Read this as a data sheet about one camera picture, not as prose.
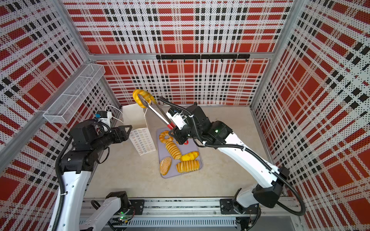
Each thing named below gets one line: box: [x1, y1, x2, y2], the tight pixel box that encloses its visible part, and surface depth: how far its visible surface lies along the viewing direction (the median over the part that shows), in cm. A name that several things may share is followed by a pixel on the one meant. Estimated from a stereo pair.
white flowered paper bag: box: [121, 103, 157, 156], surface depth 86 cm
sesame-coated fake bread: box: [159, 156, 172, 176], surface depth 86 cm
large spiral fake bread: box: [176, 159, 200, 174], surface depth 86 cm
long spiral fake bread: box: [165, 140, 183, 160], surface depth 93 cm
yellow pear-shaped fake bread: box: [180, 151, 199, 162], surface depth 91 cm
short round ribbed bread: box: [132, 89, 158, 109], surface depth 63 cm
